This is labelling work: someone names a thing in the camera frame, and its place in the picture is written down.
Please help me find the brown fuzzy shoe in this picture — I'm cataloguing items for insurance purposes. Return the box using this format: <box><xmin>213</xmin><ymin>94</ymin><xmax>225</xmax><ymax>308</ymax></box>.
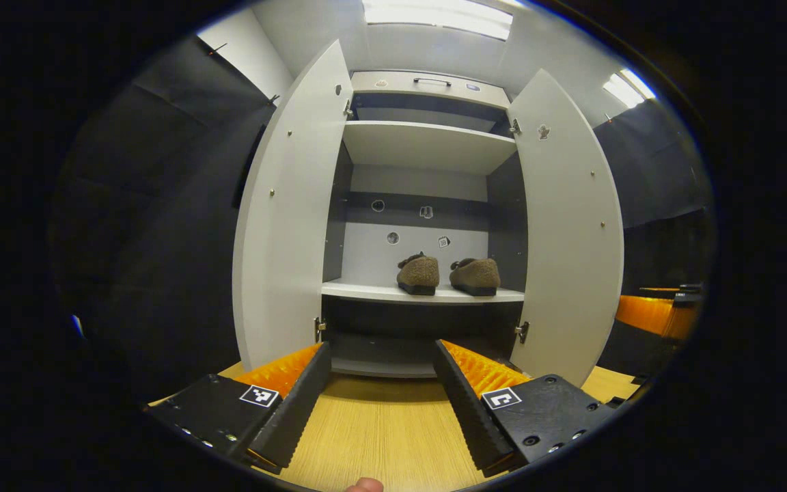
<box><xmin>450</xmin><ymin>257</ymin><xmax>501</xmax><ymax>297</ymax></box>
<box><xmin>397</xmin><ymin>251</ymin><xmax>440</xmax><ymax>296</ymax></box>

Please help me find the grey shoe cabinet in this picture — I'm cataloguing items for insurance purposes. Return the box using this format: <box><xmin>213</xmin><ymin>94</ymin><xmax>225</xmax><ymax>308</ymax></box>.
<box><xmin>322</xmin><ymin>70</ymin><xmax>529</xmax><ymax>379</ymax></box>

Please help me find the grey cabinet drawer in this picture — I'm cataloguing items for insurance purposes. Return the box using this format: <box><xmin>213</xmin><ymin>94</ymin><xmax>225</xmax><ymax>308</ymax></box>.
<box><xmin>351</xmin><ymin>70</ymin><xmax>510</xmax><ymax>109</ymax></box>

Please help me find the grey cabinet door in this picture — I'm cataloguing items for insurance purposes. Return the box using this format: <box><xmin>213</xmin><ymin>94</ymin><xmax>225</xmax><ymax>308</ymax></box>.
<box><xmin>506</xmin><ymin>68</ymin><xmax>625</xmax><ymax>388</ymax></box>
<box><xmin>232</xmin><ymin>39</ymin><xmax>355</xmax><ymax>372</ymax></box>

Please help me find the small ceiling light panel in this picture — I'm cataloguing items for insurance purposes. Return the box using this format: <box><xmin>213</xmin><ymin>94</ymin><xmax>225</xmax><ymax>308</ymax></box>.
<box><xmin>602</xmin><ymin>68</ymin><xmax>657</xmax><ymax>109</ymax></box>

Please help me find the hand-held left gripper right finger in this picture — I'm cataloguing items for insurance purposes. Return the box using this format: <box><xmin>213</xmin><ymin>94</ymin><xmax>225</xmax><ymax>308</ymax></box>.
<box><xmin>432</xmin><ymin>338</ymin><xmax>616</xmax><ymax>478</ymax></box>

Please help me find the large ceiling light panel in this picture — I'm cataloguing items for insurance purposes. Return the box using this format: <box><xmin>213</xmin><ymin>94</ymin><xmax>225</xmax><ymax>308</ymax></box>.
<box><xmin>361</xmin><ymin>0</ymin><xmax>514</xmax><ymax>40</ymax></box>

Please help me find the black backdrop cloth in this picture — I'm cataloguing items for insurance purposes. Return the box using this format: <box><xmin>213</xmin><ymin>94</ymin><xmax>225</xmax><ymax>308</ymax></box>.
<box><xmin>592</xmin><ymin>99</ymin><xmax>715</xmax><ymax>383</ymax></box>
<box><xmin>49</xmin><ymin>34</ymin><xmax>278</xmax><ymax>404</ymax></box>

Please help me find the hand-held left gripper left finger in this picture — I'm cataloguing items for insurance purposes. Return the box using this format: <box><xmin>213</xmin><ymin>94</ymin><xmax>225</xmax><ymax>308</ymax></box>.
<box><xmin>146</xmin><ymin>340</ymin><xmax>333</xmax><ymax>476</ymax></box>

